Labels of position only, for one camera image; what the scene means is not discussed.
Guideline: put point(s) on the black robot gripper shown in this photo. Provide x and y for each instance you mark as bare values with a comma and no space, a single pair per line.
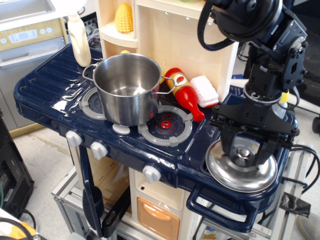
253,117

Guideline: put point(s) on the grey left stove burner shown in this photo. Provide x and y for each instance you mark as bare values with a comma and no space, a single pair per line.
91,106

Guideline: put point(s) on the grey right stove burner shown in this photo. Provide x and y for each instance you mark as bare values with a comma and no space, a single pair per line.
170,127

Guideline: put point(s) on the black computer case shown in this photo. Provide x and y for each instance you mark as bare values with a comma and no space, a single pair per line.
16,184

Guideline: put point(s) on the grey stove burner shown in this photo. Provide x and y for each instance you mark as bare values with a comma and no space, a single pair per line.
170,127
91,106

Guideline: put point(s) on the stainless steel pot lid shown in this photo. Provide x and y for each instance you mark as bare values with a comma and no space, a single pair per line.
236,170

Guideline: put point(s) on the grey stove knob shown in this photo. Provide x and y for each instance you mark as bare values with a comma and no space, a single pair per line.
99,151
151,174
73,139

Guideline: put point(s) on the grey middle stove knob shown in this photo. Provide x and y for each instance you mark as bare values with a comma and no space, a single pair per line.
99,151

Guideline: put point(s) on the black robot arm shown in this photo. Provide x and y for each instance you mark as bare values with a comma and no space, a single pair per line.
278,44

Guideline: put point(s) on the grey left stove knob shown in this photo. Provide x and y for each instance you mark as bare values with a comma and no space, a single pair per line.
73,139

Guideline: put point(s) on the aluminium frame cart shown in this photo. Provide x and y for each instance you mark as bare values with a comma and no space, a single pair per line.
113,178

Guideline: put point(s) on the white red toy sponge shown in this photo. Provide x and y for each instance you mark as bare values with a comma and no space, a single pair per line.
207,96

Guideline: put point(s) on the red toy ketchup bottle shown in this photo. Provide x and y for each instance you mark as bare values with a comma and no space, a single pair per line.
184,93

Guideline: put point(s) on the grey toy faucet yellow cap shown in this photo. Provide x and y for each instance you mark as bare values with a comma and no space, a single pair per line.
280,108

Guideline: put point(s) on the cream toy kitchen shelf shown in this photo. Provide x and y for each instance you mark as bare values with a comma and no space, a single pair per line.
166,31

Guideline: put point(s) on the grey right stove knob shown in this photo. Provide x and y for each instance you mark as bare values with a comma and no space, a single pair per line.
151,174

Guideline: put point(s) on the navy toy kitchen counter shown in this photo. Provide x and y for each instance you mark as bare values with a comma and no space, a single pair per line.
50,96

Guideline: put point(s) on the cream toy bottle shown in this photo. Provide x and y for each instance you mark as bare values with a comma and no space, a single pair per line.
79,41

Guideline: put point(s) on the grey dishwasher appliance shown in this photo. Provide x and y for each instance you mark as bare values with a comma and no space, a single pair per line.
21,50

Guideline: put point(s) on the yellow toy corn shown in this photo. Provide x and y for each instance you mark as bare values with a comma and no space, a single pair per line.
124,18

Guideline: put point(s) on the orange toy drawer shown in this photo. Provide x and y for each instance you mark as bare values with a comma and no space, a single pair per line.
157,219

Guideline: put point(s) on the grey round stove button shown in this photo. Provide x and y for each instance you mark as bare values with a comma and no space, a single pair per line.
121,130

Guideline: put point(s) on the navy toy oven door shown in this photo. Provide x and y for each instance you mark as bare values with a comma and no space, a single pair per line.
93,205

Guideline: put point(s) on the white stand frame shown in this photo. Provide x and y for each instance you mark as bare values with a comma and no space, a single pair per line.
237,84

